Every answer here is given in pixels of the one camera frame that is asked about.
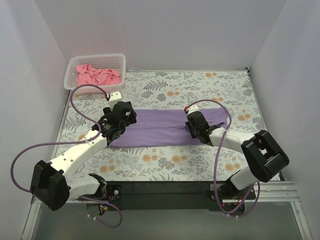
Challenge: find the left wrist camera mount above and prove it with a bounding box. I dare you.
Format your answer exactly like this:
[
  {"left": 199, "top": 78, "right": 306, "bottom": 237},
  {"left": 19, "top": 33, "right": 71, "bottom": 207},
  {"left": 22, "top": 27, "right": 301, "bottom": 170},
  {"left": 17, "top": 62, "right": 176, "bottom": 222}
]
[{"left": 107, "top": 91, "right": 123, "bottom": 105}]

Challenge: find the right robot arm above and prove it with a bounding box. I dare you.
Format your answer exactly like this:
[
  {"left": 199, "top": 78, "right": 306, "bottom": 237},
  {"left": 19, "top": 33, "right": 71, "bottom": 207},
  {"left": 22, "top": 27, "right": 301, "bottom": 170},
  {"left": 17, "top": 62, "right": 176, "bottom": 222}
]
[{"left": 186, "top": 110, "right": 290, "bottom": 199}]

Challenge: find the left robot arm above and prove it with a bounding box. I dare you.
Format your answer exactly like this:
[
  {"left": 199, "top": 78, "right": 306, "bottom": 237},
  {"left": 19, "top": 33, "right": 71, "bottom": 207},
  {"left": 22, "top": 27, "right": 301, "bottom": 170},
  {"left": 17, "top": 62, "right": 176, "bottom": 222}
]
[{"left": 30, "top": 101, "right": 137, "bottom": 211}]

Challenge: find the white plastic basket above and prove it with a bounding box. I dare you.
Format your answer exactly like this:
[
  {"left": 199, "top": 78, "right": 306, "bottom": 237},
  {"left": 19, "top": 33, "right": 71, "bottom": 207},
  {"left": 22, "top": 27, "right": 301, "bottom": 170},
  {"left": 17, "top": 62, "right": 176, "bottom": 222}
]
[{"left": 63, "top": 53, "right": 126, "bottom": 93}]

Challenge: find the purple t shirt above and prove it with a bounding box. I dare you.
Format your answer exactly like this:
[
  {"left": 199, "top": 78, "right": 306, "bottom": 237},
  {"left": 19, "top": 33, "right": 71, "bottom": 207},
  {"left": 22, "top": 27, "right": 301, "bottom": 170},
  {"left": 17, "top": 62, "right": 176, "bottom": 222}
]
[{"left": 109, "top": 107, "right": 227, "bottom": 148}]

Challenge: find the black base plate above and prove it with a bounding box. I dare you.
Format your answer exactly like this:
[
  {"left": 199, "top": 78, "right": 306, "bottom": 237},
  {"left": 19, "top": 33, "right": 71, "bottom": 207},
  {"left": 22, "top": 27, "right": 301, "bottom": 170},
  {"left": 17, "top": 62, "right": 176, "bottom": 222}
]
[{"left": 77, "top": 181, "right": 256, "bottom": 212}]

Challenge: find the aluminium rail frame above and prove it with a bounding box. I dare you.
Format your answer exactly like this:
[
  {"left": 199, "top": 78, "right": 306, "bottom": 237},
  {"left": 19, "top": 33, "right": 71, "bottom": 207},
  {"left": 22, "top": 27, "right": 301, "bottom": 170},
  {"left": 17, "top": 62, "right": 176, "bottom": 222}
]
[{"left": 32, "top": 181, "right": 299, "bottom": 205}]

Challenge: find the pink t shirt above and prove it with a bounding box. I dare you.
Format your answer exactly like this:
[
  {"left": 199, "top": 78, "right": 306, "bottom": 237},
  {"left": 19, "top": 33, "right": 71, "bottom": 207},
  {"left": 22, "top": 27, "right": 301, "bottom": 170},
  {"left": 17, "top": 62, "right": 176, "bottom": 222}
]
[{"left": 76, "top": 64, "right": 122, "bottom": 86}]

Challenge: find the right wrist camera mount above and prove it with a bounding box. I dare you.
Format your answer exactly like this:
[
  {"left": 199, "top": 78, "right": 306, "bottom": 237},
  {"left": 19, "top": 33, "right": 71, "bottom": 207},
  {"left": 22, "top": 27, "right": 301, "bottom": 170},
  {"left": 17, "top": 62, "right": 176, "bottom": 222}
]
[{"left": 184, "top": 104, "right": 199, "bottom": 115}]

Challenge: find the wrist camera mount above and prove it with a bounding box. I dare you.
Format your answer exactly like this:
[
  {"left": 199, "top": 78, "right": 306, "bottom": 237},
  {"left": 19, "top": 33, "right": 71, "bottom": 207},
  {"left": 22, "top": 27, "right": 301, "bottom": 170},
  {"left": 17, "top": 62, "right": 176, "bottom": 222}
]
[
  {"left": 107, "top": 91, "right": 123, "bottom": 105},
  {"left": 184, "top": 104, "right": 199, "bottom": 115}
]

